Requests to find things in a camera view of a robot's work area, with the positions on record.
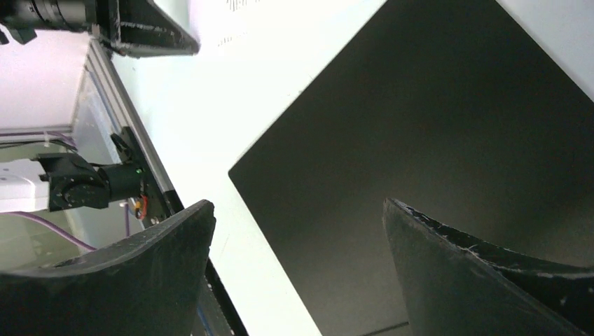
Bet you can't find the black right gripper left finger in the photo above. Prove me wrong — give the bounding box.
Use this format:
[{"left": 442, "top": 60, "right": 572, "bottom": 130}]
[{"left": 1, "top": 200, "right": 216, "bottom": 335}]

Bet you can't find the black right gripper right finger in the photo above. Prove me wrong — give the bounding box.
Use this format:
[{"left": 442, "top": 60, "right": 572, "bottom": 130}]
[{"left": 383, "top": 199, "right": 593, "bottom": 335}]

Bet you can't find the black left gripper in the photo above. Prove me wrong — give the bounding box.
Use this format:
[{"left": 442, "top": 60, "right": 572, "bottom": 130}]
[{"left": 1, "top": 0, "right": 200, "bottom": 58}]

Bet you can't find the white text-printed paper sheet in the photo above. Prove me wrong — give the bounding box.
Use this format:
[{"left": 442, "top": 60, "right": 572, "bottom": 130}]
[{"left": 188, "top": 0, "right": 279, "bottom": 57}]

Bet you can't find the red and black folder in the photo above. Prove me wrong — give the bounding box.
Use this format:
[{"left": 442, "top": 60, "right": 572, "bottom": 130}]
[{"left": 229, "top": 1, "right": 593, "bottom": 335}]

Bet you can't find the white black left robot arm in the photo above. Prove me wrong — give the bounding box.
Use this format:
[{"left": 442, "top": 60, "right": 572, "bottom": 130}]
[{"left": 1, "top": 1, "right": 200, "bottom": 213}]

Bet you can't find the aluminium front frame rail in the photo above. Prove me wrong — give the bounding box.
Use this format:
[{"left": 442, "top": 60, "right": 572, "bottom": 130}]
[{"left": 1, "top": 40, "right": 179, "bottom": 201}]

